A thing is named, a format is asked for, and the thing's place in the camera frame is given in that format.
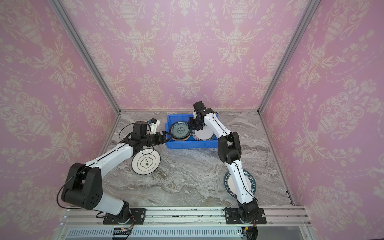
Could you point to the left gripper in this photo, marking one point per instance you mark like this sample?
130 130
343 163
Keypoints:
163 139

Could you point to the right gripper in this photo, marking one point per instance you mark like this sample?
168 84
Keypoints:
195 121

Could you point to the small green-rim plate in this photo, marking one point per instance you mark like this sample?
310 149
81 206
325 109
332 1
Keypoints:
205 134

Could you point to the teal patterned plate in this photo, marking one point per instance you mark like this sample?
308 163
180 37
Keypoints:
180 129

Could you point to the white plate black flower outline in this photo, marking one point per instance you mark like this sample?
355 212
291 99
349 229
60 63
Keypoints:
146 162

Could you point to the large green-rim white plate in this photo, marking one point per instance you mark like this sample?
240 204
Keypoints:
230 186

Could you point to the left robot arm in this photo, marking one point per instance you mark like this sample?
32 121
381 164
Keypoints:
84 184

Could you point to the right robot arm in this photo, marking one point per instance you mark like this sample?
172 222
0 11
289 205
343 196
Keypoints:
229 152

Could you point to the blue plastic bin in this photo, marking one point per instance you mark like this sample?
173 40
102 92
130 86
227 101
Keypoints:
191 142

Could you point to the small circuit board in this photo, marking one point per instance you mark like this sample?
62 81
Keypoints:
122 231

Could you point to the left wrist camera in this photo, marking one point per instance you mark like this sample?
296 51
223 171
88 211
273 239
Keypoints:
153 125

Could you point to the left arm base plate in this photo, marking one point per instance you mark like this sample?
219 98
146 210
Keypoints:
134 216

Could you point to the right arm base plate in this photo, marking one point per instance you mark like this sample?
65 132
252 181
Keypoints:
236 216

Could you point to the aluminium front rail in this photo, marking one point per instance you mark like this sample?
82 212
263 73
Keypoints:
190 223

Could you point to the right corner aluminium post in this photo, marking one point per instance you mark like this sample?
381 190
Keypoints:
296 37

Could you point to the corner aluminium post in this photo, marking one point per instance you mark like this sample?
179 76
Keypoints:
296 37
75 36

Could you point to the left corner aluminium post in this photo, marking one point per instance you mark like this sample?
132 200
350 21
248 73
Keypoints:
75 36

